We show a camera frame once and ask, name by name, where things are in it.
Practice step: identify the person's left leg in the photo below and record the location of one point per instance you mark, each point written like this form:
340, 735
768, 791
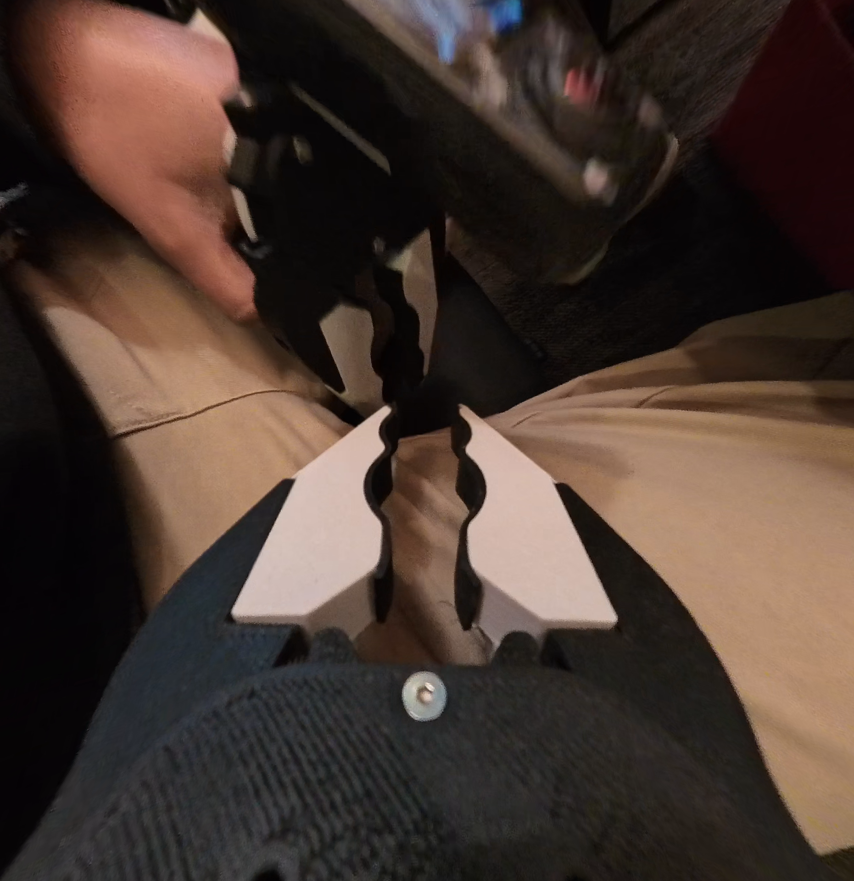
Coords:
158, 385

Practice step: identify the dark red box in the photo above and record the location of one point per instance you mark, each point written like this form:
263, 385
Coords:
812, 103

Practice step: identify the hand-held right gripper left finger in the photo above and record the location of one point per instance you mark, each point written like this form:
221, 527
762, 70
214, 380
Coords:
310, 550

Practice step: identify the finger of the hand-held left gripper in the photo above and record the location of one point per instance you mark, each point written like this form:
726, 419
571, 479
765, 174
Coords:
405, 261
354, 344

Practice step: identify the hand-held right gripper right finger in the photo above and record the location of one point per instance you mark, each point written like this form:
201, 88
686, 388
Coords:
544, 550

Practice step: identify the person's left hand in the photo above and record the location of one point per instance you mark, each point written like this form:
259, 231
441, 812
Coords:
137, 124

